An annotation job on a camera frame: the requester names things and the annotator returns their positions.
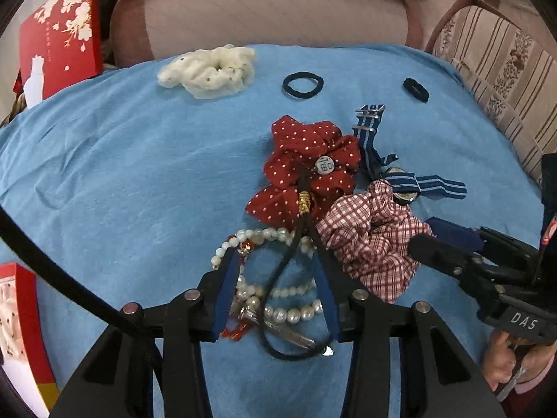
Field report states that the red checkered scrunchie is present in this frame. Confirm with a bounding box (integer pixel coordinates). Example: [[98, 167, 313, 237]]
[[317, 180, 433, 303]]

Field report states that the blue striped strap watch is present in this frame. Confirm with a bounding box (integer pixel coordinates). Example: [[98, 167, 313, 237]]
[[352, 105, 467, 205]]

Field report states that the black cord hair tie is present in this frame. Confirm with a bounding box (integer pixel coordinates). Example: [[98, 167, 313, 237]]
[[253, 156, 336, 363]]

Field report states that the silver hair clip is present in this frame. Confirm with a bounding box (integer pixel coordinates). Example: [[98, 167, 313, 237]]
[[238, 308, 316, 349]]

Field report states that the red polka dot scrunchie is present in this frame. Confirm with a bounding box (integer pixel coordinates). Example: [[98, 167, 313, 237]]
[[245, 115, 361, 229]]

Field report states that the white pearl bracelet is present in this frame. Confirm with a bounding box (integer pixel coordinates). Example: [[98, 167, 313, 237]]
[[210, 225, 326, 326]]

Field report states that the person right hand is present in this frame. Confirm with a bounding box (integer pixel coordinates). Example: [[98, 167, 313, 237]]
[[481, 329, 556, 392]]

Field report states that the red tray box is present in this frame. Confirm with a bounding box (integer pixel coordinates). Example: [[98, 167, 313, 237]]
[[1, 262, 60, 417]]

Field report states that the striped side cushion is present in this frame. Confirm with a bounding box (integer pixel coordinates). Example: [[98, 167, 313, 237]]
[[432, 6, 556, 184]]

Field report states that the blue towel cloth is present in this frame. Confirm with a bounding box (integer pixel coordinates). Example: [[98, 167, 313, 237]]
[[1, 44, 543, 417]]

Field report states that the cream white scrunchie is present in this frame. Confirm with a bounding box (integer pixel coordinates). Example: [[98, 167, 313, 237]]
[[157, 44, 257, 100]]

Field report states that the red floral box lid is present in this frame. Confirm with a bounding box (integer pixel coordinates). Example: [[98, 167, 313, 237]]
[[19, 0, 103, 108]]

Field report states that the pink padded headboard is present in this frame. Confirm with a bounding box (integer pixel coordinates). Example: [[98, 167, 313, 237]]
[[108, 0, 480, 69]]

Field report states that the black braided cable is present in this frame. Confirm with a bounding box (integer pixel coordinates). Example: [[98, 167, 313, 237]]
[[0, 204, 144, 341]]

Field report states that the small black hair tie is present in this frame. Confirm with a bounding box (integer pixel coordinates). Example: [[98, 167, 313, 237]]
[[401, 76, 432, 104]]

